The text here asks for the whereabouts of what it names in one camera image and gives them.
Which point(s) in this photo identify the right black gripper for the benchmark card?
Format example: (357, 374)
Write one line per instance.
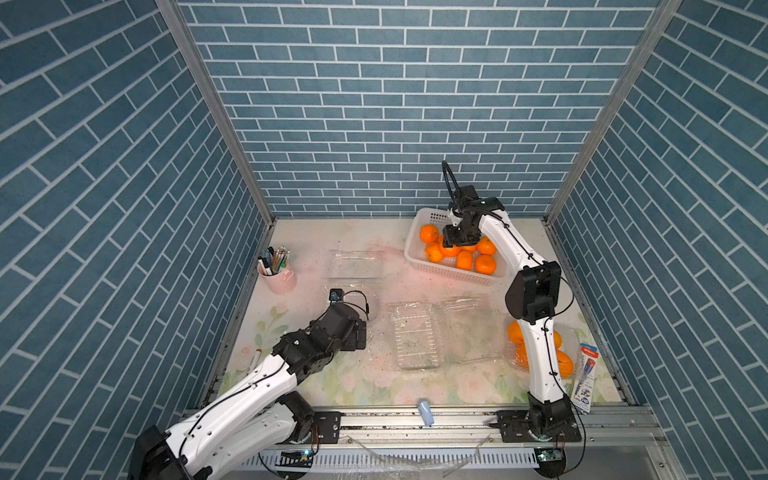
(449, 241)

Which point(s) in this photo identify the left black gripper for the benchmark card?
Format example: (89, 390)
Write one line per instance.
(352, 342)

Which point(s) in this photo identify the orange box one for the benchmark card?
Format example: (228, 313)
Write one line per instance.
(558, 339)
(429, 234)
(485, 265)

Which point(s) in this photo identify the orange box three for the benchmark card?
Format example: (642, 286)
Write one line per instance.
(520, 356)
(447, 251)

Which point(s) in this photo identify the white perforated plastic basket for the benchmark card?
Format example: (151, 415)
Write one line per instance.
(424, 252)

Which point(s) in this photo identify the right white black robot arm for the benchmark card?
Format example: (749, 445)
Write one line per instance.
(531, 298)

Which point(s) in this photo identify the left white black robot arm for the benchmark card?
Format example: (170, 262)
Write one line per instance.
(263, 410)

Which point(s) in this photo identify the pink metal pen bucket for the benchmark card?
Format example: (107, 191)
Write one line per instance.
(273, 265)

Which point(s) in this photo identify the red white marker pen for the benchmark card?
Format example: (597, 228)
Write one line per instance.
(256, 359)

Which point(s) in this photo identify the small light blue cylinder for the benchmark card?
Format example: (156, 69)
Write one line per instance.
(425, 413)

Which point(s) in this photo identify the blue white packaged item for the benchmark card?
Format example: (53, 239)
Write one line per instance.
(584, 377)

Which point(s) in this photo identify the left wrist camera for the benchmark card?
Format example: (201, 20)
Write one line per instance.
(336, 295)

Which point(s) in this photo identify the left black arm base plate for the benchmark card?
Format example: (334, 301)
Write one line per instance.
(323, 428)

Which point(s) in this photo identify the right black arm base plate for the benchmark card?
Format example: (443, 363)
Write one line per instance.
(516, 426)

